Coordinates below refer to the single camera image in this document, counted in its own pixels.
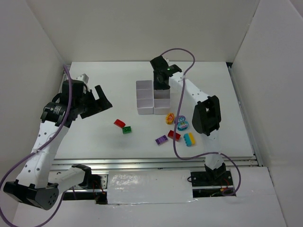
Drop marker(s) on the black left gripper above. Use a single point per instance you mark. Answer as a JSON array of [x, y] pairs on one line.
[[91, 104]]

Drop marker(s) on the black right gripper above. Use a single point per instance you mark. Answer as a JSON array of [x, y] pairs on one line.
[[161, 83]]

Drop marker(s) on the small red curved brick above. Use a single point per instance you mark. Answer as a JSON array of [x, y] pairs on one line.
[[119, 123]]

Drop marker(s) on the green square brick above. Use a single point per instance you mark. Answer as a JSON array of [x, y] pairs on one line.
[[126, 130]]

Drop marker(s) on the red rectangular brick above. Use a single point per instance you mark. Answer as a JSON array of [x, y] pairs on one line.
[[171, 134]]

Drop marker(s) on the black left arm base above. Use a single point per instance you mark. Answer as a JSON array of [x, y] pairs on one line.
[[98, 181]]

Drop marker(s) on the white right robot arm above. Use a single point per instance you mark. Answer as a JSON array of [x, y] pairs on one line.
[[206, 113]]

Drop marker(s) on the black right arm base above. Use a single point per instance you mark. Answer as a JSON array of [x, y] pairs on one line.
[[202, 179]]

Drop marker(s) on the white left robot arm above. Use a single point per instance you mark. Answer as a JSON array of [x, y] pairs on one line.
[[33, 186]]

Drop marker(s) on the white left divided container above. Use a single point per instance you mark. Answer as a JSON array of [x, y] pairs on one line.
[[144, 97]]

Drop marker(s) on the orange butterfly block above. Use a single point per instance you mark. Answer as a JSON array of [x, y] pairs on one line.
[[170, 118]]

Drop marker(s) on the purple lotus block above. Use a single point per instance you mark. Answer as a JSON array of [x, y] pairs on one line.
[[179, 119]]

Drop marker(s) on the teal frog block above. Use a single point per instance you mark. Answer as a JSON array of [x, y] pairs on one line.
[[181, 126]]

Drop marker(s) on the purple rectangular brick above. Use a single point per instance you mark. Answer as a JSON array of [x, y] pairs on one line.
[[162, 139]]

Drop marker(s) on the teal and yellow brick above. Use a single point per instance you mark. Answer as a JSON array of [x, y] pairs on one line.
[[189, 139]]

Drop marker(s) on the white cover board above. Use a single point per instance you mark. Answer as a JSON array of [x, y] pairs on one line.
[[149, 187]]

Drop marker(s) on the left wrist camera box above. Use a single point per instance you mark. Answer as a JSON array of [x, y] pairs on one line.
[[84, 78]]

